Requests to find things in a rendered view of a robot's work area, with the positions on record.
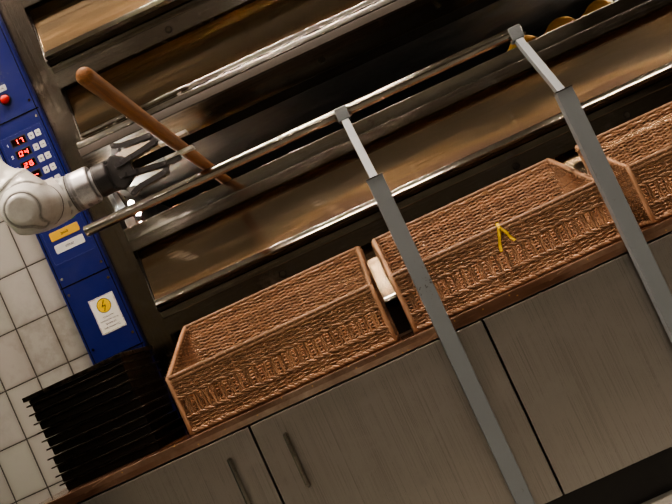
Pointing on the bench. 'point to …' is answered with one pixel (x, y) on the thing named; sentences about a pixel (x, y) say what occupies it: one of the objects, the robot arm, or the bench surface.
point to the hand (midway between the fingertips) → (176, 145)
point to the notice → (107, 313)
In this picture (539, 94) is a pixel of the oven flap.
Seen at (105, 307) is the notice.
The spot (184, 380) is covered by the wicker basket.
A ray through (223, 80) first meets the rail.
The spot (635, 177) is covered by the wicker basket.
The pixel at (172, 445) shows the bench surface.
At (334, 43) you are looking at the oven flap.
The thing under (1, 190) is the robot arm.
